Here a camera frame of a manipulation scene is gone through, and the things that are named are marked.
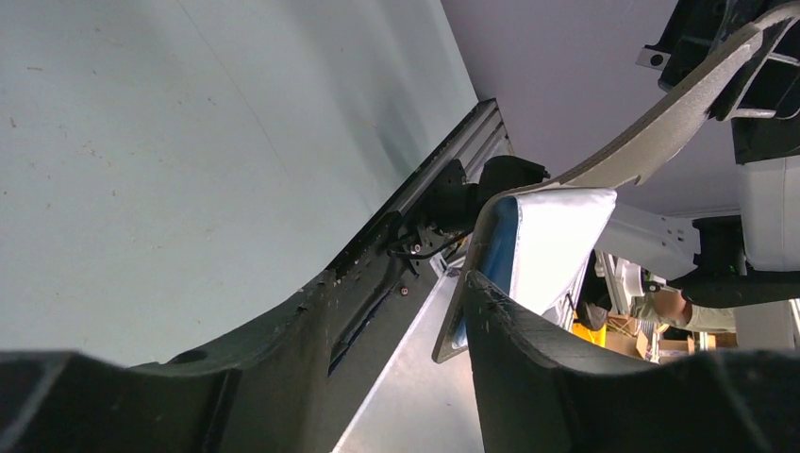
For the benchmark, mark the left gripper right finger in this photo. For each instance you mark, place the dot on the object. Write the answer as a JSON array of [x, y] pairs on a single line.
[[540, 388]]

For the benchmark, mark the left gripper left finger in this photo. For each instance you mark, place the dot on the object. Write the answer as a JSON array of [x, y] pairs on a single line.
[[289, 380]]

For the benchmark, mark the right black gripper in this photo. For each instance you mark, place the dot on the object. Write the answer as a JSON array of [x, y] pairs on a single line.
[[761, 101]]

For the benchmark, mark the grey felt card holder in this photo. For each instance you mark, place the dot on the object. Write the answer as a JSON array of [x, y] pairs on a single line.
[[534, 243]]

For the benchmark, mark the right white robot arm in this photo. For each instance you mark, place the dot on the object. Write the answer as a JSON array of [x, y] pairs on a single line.
[[709, 175]]

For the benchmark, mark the person in background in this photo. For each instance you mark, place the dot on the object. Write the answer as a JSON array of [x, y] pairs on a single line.
[[664, 307]]

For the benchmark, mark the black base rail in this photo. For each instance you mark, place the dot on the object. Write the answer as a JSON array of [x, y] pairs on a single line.
[[435, 208]]

